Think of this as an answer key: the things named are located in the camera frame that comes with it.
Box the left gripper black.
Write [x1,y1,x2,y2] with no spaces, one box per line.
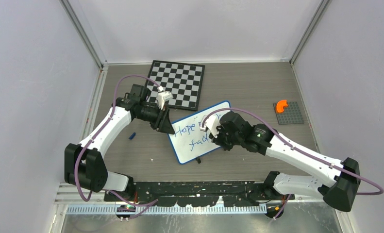
[136,103,175,134]

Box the whiteboard with blue frame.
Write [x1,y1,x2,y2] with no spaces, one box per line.
[168,100,231,164]

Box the blue marker cap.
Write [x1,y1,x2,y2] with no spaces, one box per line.
[129,132,136,140]

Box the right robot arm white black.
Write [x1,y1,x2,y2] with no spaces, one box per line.
[201,111,361,212]

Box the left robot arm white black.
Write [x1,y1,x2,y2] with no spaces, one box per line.
[64,84,174,201]

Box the black white checkerboard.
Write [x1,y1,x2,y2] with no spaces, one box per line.
[148,60,205,111]

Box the orange curved block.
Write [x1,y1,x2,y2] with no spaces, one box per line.
[275,100,288,114]

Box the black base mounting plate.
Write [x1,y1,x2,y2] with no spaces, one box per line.
[104,181,286,207]

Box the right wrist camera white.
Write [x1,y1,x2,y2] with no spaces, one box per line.
[200,114,220,138]

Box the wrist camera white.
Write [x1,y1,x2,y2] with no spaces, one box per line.
[200,114,220,138]
[156,86,173,110]

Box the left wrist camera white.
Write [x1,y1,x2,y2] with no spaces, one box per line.
[156,86,173,110]

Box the grey studded base plate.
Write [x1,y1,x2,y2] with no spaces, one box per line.
[273,101,305,125]

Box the slotted cable duct strip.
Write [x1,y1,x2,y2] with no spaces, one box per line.
[66,203,267,215]

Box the aluminium front frame rail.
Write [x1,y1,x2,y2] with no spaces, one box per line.
[54,180,347,205]

